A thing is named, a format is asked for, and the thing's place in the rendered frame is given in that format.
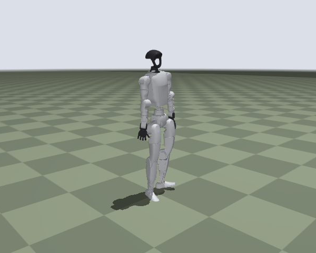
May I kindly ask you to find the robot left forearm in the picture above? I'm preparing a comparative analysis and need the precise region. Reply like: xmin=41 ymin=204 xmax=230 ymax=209
xmin=167 ymin=98 xmax=175 ymax=117

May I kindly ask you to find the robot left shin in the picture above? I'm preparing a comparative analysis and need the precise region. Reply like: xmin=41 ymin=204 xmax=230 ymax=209
xmin=158 ymin=154 xmax=170 ymax=184

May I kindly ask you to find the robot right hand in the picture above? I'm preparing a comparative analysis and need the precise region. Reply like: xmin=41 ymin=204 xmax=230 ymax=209
xmin=137 ymin=124 xmax=149 ymax=141

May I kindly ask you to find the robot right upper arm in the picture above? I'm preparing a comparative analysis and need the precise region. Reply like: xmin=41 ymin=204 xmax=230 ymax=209
xmin=139 ymin=75 xmax=151 ymax=108

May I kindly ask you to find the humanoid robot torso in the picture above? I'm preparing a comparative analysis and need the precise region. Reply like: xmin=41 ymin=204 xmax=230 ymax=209
xmin=145 ymin=69 xmax=169 ymax=128

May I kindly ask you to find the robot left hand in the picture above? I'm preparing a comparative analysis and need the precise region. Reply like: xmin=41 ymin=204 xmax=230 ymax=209
xmin=169 ymin=113 xmax=176 ymax=129

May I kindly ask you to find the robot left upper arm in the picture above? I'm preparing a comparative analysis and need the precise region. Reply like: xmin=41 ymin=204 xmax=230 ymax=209
xmin=166 ymin=72 xmax=175 ymax=100

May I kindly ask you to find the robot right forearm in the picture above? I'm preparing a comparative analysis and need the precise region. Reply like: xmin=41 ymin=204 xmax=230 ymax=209
xmin=140 ymin=100 xmax=149 ymax=129

